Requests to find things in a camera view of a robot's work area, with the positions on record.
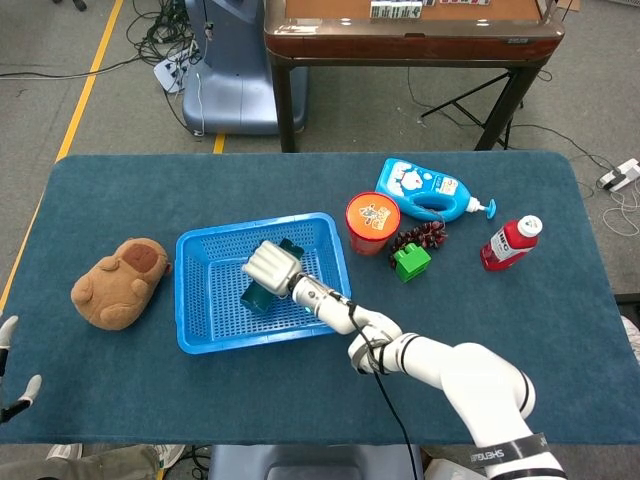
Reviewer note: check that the olive trouser leg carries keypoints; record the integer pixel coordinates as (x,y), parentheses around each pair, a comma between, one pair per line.
(85,465)

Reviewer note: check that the brown mahjong table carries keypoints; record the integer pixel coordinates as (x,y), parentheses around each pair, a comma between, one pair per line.
(400,47)

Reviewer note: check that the white power strip with black plug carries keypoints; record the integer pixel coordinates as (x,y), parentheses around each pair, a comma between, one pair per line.
(620,175)

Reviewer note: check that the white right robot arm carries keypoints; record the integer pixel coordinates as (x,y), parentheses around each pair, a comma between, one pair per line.
(475,370)

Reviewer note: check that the blue plastic perforated basket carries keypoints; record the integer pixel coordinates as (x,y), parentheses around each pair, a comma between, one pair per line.
(225,320)

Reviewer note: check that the red-faced mahjong tile row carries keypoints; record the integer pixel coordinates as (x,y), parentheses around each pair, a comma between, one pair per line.
(465,2)

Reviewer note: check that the blue cartoon detergent bottle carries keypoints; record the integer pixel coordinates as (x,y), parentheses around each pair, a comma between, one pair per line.
(415,182)

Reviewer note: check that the green-faced mahjong tile row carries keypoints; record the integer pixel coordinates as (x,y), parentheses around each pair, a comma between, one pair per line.
(396,10)

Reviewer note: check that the dark green plastic block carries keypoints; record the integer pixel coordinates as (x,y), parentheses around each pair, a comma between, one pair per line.
(257,298)

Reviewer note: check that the white power strip with plugs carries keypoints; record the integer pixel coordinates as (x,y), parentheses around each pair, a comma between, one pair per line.
(172,70)

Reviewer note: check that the bright green building block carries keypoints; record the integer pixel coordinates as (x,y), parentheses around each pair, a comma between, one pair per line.
(412,262)

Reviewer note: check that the orange cup with red lid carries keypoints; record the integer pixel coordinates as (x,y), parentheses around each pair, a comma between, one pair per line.
(372,220)

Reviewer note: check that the blue-grey robot torso base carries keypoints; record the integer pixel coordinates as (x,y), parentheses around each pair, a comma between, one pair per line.
(315,462)

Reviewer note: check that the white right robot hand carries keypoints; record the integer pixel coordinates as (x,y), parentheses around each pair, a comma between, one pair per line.
(272,267)

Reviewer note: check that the blue felt table cloth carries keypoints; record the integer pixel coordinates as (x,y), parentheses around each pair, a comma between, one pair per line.
(300,390)

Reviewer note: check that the white sneaker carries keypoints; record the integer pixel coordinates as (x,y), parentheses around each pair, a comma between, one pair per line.
(170,454)
(65,451)

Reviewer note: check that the blue-grey machine base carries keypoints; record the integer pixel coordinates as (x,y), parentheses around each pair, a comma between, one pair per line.
(235,90)

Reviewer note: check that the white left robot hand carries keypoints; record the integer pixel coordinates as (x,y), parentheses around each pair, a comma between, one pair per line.
(31,387)

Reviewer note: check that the red bottle with white cap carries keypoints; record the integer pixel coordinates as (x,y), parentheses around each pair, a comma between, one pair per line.
(507,245)

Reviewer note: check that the brown capybara plush toy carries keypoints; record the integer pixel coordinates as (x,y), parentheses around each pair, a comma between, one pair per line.
(115,290)

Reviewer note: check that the dark red grape bunch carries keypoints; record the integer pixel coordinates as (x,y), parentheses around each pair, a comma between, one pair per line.
(425,235)

